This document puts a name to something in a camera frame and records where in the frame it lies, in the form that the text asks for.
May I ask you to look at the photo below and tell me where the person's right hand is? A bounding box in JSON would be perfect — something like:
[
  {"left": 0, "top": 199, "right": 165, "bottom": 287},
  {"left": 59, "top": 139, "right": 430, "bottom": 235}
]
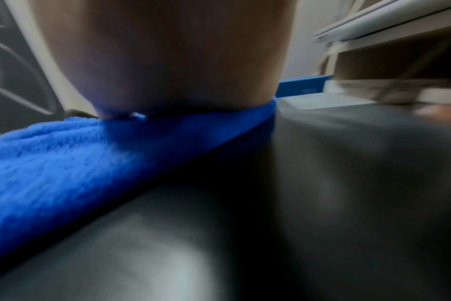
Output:
[{"left": 30, "top": 0, "right": 299, "bottom": 120}]

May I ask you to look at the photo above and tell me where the person's left hand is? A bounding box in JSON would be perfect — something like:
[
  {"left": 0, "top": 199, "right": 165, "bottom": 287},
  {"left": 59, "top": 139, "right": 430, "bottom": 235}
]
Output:
[{"left": 414, "top": 103, "right": 451, "bottom": 125}]

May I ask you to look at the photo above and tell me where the slim black vented computer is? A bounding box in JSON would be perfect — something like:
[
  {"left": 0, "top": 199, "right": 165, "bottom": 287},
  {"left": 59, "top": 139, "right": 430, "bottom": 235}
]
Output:
[{"left": 0, "top": 97, "right": 451, "bottom": 301}]

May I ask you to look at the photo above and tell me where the grey cleaning cloth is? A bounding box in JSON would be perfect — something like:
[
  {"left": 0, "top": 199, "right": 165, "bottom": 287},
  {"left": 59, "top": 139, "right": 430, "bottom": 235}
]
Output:
[{"left": 0, "top": 99, "right": 279, "bottom": 265}]

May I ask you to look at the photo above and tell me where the black Lenovo tower case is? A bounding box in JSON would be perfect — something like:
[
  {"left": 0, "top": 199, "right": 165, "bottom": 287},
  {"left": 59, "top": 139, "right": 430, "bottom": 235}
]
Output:
[{"left": 0, "top": 0, "right": 65, "bottom": 139}]

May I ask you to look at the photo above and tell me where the silver laptop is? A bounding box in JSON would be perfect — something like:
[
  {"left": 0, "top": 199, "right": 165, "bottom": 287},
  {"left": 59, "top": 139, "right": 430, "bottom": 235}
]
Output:
[{"left": 312, "top": 0, "right": 451, "bottom": 42}]

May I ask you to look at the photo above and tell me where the blue rectangular box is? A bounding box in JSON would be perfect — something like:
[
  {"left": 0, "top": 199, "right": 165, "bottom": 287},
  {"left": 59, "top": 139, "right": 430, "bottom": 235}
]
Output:
[{"left": 275, "top": 74, "right": 334, "bottom": 98}]

